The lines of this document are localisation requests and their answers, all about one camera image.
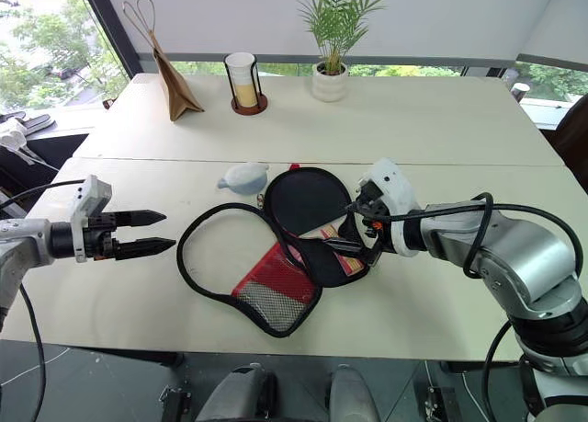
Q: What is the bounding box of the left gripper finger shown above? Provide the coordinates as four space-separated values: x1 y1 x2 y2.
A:
114 209 167 228
114 237 177 261

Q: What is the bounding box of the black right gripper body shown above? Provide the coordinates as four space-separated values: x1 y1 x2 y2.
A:
353 177 392 268

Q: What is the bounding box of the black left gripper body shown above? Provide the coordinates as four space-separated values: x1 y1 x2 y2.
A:
84 212 119 261

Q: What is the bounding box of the black table tennis paddle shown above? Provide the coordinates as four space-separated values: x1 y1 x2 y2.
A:
266 167 368 276

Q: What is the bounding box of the black red paddle case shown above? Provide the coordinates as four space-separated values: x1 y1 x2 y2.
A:
176 163 371 338

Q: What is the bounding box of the blue white fish plush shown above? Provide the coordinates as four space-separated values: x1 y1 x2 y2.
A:
216 162 271 197

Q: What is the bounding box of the white ribbed plant pot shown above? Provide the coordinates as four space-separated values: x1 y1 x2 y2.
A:
311 61 349 103

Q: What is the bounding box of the brown paper bag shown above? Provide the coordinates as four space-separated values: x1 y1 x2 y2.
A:
122 0 206 122

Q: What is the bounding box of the dark rounded shape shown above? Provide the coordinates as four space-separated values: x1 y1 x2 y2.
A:
327 363 383 422
196 363 277 422

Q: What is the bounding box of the white paper cup stack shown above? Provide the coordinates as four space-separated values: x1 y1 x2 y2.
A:
224 51 258 108

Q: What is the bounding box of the green palm plant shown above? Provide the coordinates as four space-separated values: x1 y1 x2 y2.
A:
297 0 386 76

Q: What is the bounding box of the dark brown chair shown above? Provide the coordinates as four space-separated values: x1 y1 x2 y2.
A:
549 103 588 177

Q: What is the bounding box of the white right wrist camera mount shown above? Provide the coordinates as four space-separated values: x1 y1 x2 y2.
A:
357 157 424 257

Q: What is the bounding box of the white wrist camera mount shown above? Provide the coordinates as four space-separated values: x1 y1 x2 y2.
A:
69 174 114 263
357 157 424 257

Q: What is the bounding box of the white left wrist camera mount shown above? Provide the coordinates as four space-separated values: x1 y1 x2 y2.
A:
69 174 114 263

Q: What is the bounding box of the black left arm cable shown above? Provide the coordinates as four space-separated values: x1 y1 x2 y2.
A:
0 177 88 422

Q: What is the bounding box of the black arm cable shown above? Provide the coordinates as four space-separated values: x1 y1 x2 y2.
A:
0 177 88 422
369 191 527 422

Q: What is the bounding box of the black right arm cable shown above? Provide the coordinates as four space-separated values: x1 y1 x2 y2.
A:
369 191 527 422

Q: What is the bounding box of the black table bracket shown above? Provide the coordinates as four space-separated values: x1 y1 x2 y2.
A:
158 384 192 422
413 383 457 422

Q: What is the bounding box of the black window frame post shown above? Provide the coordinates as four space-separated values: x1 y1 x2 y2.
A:
76 0 140 79

